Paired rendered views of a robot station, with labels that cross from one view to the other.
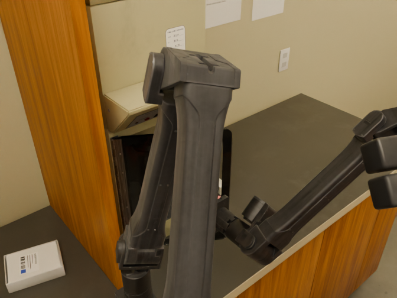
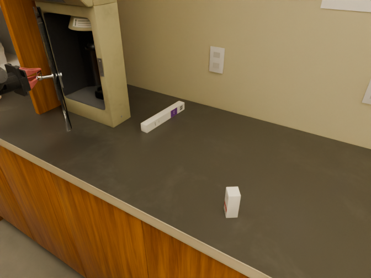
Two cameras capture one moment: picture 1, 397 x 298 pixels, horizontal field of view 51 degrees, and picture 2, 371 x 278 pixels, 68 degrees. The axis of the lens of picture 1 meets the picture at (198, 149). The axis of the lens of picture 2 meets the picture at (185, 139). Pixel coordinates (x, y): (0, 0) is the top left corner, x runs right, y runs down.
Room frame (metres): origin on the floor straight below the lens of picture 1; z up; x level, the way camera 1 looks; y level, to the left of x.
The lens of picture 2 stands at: (1.05, -1.07, 1.55)
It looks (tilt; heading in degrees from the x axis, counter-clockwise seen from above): 33 degrees down; 71
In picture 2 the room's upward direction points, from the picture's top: straight up
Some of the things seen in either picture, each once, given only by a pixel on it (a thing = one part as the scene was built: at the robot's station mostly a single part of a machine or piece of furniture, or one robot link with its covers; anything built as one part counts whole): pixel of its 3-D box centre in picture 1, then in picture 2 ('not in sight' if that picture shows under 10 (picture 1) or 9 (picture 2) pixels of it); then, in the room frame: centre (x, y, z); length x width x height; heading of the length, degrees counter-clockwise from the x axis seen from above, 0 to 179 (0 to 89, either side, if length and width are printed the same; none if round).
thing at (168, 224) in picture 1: (176, 193); (52, 69); (0.90, 0.06, 1.19); 0.30 x 0.01 x 0.40; 98
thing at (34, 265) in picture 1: (34, 265); not in sight; (0.85, 0.50, 0.96); 0.16 x 0.12 x 0.04; 114
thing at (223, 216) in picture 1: (224, 220); (9, 82); (0.78, -0.06, 1.20); 0.07 x 0.07 x 0.10; 39
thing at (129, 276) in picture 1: (136, 272); not in sight; (0.56, 0.13, 1.27); 0.07 x 0.06 x 0.07; 13
